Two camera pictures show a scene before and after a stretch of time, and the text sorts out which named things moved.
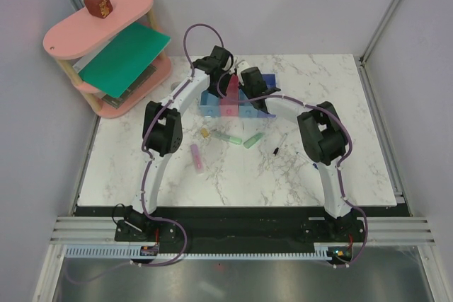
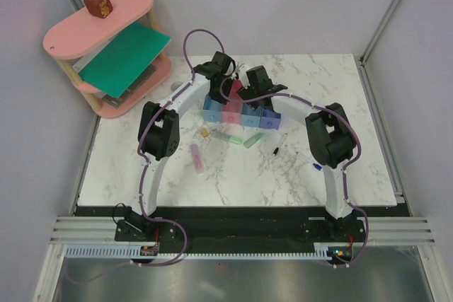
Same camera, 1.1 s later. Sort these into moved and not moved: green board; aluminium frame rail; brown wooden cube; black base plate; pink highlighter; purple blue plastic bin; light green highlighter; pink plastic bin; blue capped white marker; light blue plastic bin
Moved: purple blue plastic bin; pink plastic bin; light blue plastic bin
Not moved: aluminium frame rail; light green highlighter; blue capped white marker; green board; pink highlighter; brown wooden cube; black base plate
